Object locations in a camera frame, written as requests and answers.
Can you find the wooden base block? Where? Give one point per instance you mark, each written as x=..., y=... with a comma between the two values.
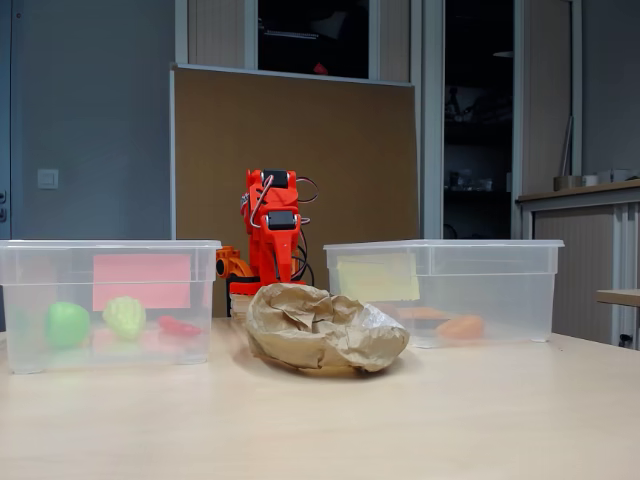
x=240, y=305

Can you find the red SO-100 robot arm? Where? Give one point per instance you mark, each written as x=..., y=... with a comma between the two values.
x=265, y=200

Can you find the orange toy waffle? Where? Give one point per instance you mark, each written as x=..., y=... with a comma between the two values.
x=425, y=314

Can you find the pink paper label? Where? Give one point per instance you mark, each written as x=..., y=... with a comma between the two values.
x=142, y=280

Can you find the green toy apple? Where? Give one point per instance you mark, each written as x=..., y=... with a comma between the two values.
x=67, y=325

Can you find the small wooden side table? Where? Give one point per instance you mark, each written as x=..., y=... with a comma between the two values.
x=620, y=296

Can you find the white light switch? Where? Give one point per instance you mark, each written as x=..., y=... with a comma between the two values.
x=48, y=179

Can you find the grey shutter cabinet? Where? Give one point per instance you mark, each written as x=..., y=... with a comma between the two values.
x=575, y=260

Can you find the clear plastic bin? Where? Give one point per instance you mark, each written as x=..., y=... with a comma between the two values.
x=150, y=350
x=490, y=280

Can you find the crumpled brown paper bag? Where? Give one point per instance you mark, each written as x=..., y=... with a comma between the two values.
x=300, y=325

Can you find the brown pin board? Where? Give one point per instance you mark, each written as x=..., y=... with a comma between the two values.
x=215, y=150

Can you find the white cup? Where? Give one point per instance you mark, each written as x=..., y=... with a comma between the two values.
x=590, y=180

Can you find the orange toy croissant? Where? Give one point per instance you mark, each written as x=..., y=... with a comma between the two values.
x=462, y=326

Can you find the light green toy grapes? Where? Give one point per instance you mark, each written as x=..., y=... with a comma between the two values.
x=124, y=317

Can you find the clear crumpled plastic wrap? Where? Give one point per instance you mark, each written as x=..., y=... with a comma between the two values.
x=380, y=320

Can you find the yellow-green paper label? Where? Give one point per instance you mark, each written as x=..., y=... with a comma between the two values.
x=377, y=277

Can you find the red toy chili pepper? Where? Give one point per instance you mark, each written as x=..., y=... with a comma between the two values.
x=177, y=326

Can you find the orange printed plastic part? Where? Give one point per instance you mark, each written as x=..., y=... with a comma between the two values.
x=230, y=262

